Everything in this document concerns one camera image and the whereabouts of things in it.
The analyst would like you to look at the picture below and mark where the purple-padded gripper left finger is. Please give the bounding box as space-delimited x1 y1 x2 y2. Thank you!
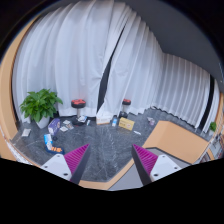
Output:
41 144 90 184

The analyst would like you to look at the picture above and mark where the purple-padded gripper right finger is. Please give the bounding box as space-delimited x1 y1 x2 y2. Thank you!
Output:
131 144 181 185

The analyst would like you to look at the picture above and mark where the blue orange package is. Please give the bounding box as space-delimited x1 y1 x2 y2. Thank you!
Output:
44 134 64 154

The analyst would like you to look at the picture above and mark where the orange wooden counter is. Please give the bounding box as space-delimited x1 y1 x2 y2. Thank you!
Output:
142 120 211 165

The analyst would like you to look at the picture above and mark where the purple box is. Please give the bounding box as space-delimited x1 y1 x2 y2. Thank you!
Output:
48 118 60 135

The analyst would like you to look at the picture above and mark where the yellow cardboard box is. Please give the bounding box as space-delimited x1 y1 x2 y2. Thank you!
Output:
119 117 134 130

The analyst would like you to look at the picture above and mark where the white flat box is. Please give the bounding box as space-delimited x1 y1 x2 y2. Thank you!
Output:
96 116 111 125

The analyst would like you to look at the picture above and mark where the blue white bottle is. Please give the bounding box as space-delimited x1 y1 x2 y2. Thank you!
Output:
112 117 118 127

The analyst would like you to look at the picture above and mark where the red black stool left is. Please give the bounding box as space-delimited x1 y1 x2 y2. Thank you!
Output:
71 99 86 126

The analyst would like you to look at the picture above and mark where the red black stool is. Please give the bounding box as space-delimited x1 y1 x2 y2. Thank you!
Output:
71 99 86 126
119 99 131 118

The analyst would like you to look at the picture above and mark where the green potted plant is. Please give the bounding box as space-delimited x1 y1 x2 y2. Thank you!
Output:
20 89 63 129

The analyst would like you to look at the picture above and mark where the red black stool right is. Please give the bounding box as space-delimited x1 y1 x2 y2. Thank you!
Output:
119 99 131 118

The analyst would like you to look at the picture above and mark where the small green plant right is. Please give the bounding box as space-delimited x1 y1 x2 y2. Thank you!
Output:
209 122 217 132

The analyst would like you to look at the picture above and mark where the far side white curtain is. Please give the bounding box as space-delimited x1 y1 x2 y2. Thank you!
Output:
151 54 220 133

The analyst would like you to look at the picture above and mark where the white curtain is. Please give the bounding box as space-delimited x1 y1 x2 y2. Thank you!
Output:
151 54 220 133
13 0 130 117
97 8 163 118

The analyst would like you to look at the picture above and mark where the right white curtain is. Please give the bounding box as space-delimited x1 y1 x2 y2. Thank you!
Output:
97 8 163 118

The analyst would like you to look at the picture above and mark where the left white curtain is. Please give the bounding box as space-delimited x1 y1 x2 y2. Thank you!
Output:
13 0 130 117

